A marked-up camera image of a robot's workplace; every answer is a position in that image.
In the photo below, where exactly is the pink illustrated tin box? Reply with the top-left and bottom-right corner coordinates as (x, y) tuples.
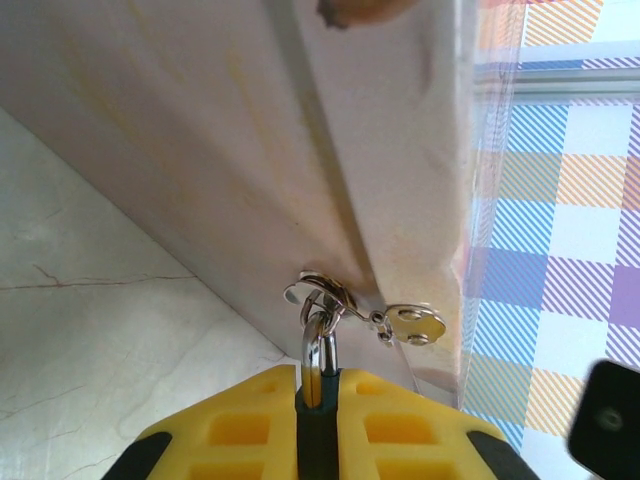
(0, 0), (524, 417)

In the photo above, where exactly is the aluminium corner post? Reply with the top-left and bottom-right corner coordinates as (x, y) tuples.
(473, 61), (640, 105)

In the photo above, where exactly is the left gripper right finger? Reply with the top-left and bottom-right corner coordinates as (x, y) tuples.
(334, 367), (542, 480)

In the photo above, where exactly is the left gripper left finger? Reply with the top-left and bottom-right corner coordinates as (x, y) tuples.
(101, 364), (298, 480)

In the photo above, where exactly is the small teal padlock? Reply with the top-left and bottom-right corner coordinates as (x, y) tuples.
(294, 294), (344, 480)

